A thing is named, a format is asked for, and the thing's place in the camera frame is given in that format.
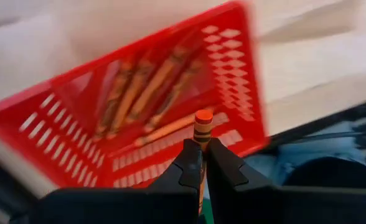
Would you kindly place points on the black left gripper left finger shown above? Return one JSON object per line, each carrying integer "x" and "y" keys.
{"x": 124, "y": 205}

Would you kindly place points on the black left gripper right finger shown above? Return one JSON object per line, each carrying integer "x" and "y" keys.
{"x": 279, "y": 205}

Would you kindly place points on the red plastic basket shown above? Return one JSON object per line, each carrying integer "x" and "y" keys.
{"x": 77, "y": 90}

